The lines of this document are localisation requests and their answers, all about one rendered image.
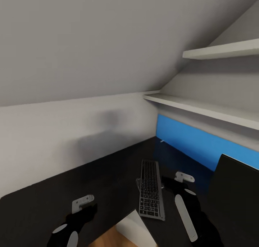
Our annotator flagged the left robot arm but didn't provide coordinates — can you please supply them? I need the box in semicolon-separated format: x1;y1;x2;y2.
47;194;97;247

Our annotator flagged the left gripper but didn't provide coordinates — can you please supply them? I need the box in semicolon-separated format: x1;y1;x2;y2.
66;203;97;229

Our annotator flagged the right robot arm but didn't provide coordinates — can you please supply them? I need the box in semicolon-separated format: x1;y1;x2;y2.
161;171;224;247

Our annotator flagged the monitor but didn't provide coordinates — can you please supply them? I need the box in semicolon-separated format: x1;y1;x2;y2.
204;153;259;246

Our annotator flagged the keyboard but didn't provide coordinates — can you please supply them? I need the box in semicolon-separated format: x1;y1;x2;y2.
138;161;165;221

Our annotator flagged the notebook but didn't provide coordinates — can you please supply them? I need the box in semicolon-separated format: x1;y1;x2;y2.
136;178;164;190

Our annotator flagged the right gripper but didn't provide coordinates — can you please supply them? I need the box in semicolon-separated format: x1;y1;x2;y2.
161;175;188;193

